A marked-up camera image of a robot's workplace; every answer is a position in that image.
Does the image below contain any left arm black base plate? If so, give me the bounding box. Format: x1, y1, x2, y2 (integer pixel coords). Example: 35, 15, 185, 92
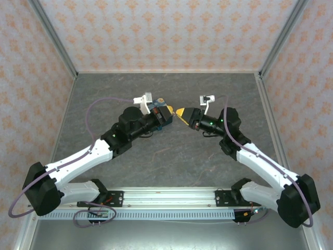
76, 191, 124, 208

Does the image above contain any grey metal front panel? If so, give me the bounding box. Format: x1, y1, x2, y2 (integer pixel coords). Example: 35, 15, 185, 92
28, 220, 313, 250

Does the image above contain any purple cable loop at duct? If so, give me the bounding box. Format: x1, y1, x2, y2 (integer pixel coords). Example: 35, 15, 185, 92
72, 207, 117, 228

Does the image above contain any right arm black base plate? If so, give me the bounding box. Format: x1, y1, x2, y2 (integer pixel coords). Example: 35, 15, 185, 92
215, 190, 250, 208

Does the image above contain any small circuit board with led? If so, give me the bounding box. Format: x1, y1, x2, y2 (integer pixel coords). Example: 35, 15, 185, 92
243, 208, 263, 218

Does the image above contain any starry night painted box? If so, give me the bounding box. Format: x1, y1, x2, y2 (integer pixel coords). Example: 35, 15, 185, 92
148, 96, 175, 132

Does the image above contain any aluminium frame post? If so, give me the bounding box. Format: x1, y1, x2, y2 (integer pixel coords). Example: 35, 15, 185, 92
259, 0, 311, 79
28, 0, 79, 80

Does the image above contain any aluminium mounting rail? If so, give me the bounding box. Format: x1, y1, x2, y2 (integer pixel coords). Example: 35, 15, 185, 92
28, 189, 287, 209

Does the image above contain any aluminium table side rail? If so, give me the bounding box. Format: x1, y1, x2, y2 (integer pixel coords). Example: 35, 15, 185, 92
12, 78, 76, 250
254, 72, 326, 250

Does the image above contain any aluminium frame back bar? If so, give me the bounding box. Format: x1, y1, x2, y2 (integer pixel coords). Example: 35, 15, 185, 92
75, 69, 262, 74

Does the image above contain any slotted grey cable duct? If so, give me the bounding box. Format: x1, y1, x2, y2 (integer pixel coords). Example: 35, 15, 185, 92
39, 210, 236, 221

